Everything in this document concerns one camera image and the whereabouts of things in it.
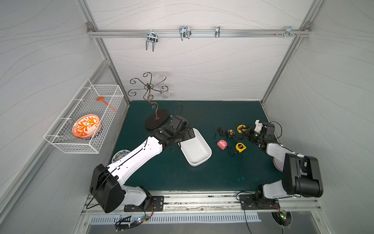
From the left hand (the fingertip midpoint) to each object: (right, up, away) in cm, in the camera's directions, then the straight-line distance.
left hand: (188, 134), depth 79 cm
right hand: (+35, +2, +14) cm, 37 cm away
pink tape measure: (+22, -9, +15) cm, 28 cm away
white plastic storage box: (+5, -13, +14) cm, 20 cm away
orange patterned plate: (-45, +6, -15) cm, 48 cm away
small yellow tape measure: (+33, +1, +11) cm, 35 cm away
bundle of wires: (-31, -42, -10) cm, 53 cm away
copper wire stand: (-21, +7, +28) cm, 36 cm away
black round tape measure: (+29, -2, +19) cm, 35 cm away
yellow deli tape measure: (+34, -10, +14) cm, 38 cm away
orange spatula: (-48, +19, 0) cm, 51 cm away
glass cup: (-17, +27, +21) cm, 38 cm away
